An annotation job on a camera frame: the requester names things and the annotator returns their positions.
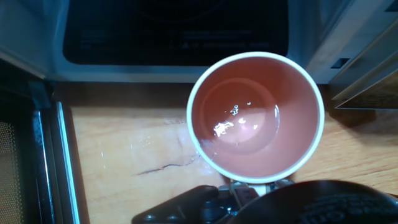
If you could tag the orange wooden board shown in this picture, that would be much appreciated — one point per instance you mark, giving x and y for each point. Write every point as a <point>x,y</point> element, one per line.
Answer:
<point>130,149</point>

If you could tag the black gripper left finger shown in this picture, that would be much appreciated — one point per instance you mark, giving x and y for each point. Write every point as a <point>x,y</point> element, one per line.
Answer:
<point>186,208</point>

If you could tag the beige cup pink inside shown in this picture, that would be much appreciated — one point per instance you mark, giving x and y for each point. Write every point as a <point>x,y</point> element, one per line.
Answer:
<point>255,124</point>

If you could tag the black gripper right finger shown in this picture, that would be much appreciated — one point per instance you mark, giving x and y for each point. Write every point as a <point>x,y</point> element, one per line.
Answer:
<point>283,183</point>

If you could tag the silver microwave oven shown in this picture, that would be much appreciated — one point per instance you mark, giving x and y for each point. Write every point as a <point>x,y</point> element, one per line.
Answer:
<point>140,71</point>

